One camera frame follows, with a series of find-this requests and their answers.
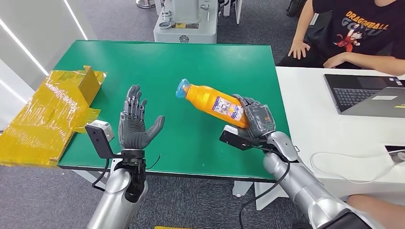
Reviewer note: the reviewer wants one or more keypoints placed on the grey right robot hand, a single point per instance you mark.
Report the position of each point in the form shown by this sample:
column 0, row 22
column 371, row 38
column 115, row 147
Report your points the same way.
column 259, row 120

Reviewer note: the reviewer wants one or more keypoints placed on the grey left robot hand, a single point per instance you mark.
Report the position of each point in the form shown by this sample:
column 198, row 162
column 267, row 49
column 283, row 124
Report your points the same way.
column 133, row 136

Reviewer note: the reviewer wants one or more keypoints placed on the orange juice bottle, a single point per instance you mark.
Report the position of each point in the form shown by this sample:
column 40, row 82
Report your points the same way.
column 205, row 98

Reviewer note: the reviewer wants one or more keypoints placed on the person's right forearm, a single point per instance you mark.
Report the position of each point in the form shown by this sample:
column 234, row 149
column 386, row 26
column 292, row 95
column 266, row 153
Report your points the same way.
column 303, row 19

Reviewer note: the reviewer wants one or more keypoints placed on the person's left forearm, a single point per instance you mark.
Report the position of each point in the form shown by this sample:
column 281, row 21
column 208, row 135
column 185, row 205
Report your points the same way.
column 379, row 63

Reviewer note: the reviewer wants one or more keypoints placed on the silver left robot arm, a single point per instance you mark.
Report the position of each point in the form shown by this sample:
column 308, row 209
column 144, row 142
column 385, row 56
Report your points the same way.
column 110, row 202

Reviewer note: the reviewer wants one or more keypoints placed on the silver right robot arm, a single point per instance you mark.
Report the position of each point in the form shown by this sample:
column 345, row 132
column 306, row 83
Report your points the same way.
column 300, row 180

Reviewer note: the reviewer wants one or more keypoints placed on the white table foot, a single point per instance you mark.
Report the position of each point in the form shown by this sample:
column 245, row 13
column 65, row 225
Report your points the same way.
column 242, row 189

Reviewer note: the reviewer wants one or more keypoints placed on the person's right hand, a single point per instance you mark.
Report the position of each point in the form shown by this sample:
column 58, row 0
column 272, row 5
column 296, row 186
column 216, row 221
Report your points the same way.
column 299, row 49

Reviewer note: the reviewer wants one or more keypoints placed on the person's hand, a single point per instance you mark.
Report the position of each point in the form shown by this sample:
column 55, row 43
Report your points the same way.
column 299, row 49
column 335, row 60

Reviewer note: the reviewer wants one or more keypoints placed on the green table mat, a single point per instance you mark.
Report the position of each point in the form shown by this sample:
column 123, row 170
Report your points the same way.
column 189, row 63

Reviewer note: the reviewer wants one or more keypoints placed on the yellow taped cardboard box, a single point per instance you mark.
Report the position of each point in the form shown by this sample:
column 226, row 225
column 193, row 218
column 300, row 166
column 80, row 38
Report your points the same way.
column 41, row 120

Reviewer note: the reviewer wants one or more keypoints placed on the black laptop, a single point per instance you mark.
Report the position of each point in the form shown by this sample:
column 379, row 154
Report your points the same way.
column 351, row 93

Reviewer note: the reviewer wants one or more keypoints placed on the person's left hand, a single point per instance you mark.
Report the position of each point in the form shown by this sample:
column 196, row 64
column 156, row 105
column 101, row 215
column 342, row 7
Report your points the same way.
column 335, row 60

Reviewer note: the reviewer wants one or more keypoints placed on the yellow flat object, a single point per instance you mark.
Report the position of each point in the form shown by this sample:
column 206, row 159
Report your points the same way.
column 171, row 228

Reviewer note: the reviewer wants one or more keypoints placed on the white machine base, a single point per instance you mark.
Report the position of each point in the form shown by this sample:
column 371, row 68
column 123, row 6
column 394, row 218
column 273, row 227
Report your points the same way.
column 189, row 34

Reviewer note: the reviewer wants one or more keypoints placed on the white furniture panel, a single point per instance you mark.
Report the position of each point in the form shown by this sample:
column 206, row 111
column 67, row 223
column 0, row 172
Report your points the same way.
column 237, row 9

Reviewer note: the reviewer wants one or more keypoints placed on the black object on floor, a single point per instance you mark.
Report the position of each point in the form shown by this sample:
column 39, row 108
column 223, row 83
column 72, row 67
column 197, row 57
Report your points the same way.
column 294, row 6

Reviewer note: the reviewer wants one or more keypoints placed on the person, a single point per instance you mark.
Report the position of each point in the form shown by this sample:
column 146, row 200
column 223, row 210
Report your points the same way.
column 364, row 44

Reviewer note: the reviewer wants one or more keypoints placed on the chrome stand base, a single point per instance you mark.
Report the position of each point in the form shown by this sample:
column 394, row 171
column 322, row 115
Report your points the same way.
column 145, row 3

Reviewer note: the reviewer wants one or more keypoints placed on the black and white device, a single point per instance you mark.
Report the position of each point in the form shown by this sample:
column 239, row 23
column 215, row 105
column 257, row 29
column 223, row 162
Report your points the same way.
column 397, row 156

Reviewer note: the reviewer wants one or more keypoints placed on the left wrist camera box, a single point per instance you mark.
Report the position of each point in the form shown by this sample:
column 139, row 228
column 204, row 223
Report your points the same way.
column 106, row 129

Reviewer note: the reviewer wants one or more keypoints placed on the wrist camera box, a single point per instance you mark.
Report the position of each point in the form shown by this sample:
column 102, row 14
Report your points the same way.
column 234, row 140
column 106, row 129

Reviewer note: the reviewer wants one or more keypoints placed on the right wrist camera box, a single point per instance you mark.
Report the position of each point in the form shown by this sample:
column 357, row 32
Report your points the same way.
column 234, row 140

